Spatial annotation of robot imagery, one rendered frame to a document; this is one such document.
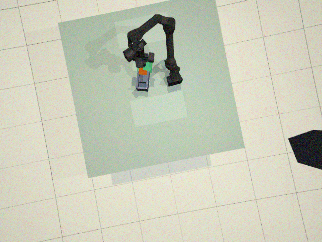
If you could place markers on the orange l-shaped part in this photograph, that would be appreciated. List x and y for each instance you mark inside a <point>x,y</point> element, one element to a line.
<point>142,71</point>

